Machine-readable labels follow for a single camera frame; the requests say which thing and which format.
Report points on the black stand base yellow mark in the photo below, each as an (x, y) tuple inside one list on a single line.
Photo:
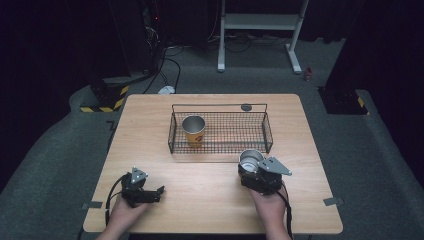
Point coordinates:
[(343, 101)]

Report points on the white metal stand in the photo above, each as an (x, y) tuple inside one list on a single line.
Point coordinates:
[(260, 21)]

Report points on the person's right hand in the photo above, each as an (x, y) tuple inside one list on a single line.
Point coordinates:
[(270, 206)]

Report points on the black yellow striped stand base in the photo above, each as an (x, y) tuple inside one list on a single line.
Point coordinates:
[(106, 100)]

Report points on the small red floor object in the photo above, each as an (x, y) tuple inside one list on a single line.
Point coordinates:
[(308, 74)]

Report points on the grey tape strip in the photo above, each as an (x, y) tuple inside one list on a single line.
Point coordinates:
[(92, 205), (333, 201)]

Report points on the round grey table grommet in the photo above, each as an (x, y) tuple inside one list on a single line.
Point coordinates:
[(246, 107)]

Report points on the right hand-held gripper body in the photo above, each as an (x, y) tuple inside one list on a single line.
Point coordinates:
[(266, 180)]

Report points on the white power strip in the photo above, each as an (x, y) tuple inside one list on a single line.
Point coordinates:
[(166, 90)]

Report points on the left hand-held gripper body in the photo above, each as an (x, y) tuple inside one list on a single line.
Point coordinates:
[(133, 188)]

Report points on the person's left hand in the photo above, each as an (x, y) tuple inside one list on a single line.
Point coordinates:
[(125, 211)]

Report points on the orange paper cup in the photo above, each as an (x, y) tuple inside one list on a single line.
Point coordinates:
[(194, 133)]

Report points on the dark computer tower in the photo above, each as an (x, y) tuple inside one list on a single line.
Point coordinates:
[(140, 36)]

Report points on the silver metal can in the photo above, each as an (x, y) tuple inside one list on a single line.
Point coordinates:
[(250, 161)]

